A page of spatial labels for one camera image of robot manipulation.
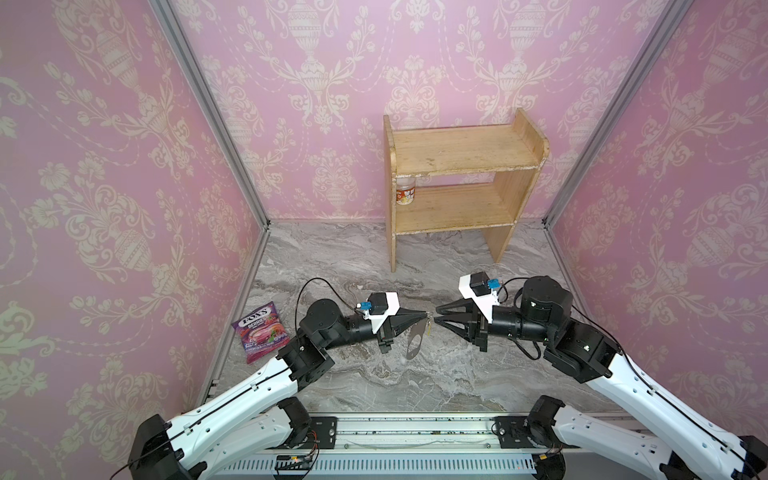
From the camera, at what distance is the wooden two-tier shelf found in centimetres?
77

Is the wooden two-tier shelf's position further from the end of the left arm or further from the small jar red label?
the end of the left arm

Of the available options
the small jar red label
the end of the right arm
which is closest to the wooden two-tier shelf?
the small jar red label

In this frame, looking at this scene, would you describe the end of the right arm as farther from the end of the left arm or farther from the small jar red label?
the small jar red label

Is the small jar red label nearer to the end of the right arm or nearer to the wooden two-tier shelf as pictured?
the wooden two-tier shelf

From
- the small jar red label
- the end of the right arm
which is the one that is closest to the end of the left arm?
the end of the right arm
